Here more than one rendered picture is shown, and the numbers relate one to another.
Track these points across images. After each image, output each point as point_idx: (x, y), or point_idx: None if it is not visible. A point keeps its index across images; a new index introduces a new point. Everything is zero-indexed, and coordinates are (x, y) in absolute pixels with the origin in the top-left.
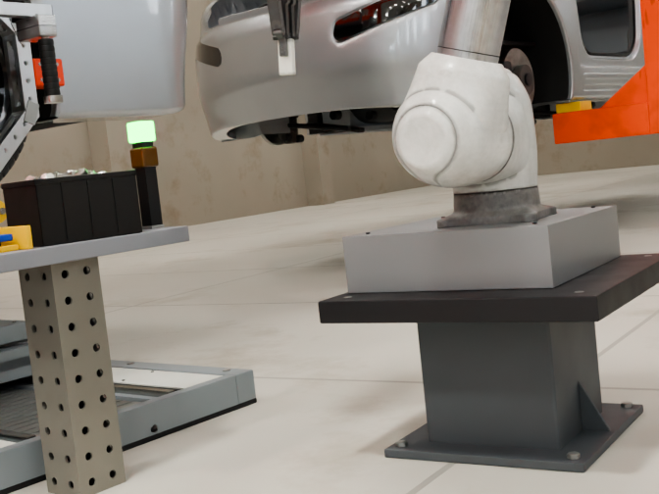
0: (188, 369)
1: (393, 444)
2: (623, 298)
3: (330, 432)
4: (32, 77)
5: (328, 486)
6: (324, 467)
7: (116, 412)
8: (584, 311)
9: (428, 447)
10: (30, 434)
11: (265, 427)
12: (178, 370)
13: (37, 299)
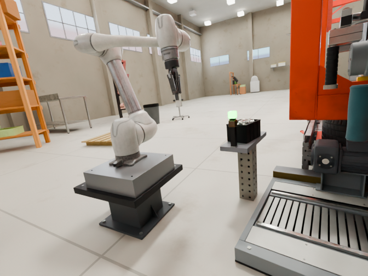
0: (279, 257)
1: (172, 205)
2: None
3: (190, 221)
4: None
5: (187, 194)
6: (189, 201)
7: (239, 181)
8: None
9: (164, 203)
10: (273, 191)
11: (216, 228)
12: (283, 256)
13: None
